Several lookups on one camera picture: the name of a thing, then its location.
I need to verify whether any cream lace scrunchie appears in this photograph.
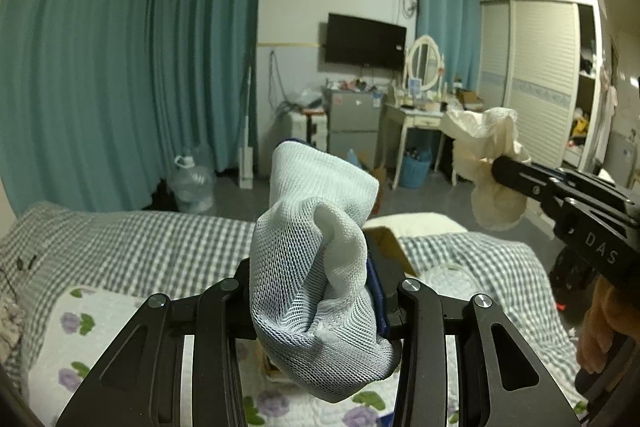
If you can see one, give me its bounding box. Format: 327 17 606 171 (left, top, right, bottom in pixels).
440 107 532 231

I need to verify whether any white sock blue trim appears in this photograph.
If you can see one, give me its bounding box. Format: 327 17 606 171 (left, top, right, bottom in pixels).
250 141 400 403

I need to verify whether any person's right hand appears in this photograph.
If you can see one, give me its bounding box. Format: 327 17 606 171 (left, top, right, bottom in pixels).
576 277 640 374

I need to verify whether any white floral quilt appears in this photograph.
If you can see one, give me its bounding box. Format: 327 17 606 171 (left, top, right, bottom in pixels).
27 286 401 426

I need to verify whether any white louvred wardrobe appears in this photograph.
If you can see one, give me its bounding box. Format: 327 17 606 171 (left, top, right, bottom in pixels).
476 0 603 171

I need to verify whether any blue laundry basket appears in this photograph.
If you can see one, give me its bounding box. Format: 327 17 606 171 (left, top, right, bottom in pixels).
398 147 433 190

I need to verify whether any white dressing table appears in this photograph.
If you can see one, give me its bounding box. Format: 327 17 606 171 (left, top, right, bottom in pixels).
380 100 461 192

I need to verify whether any grey checked bed sheet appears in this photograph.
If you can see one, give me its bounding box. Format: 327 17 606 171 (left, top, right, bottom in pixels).
1 204 586 426

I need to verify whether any cardboard box on floor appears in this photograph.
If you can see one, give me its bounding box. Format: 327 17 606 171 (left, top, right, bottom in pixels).
346 150 387 188

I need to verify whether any brown cardboard box on bed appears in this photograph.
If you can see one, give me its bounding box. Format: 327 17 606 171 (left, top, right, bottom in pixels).
362 227 418 277

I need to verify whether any white oval vanity mirror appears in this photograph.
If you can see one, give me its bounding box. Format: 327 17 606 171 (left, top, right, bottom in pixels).
404 36 444 95

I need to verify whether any clear water jug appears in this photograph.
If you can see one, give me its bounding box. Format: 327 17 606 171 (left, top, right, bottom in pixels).
168 155 215 215

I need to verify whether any silver mini fridge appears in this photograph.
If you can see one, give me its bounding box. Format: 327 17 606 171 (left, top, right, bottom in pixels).
323 88 384 161

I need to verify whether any narrow teal curtain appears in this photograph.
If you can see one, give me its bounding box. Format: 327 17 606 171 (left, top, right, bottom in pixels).
416 0 480 90

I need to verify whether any white flat mop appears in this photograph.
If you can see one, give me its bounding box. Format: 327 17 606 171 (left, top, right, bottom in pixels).
239 53 254 191

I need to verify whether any large teal curtain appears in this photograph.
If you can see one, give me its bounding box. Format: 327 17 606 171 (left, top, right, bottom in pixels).
1 0 258 213

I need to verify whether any black wall television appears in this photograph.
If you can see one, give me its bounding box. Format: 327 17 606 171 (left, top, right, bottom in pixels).
324 13 407 72

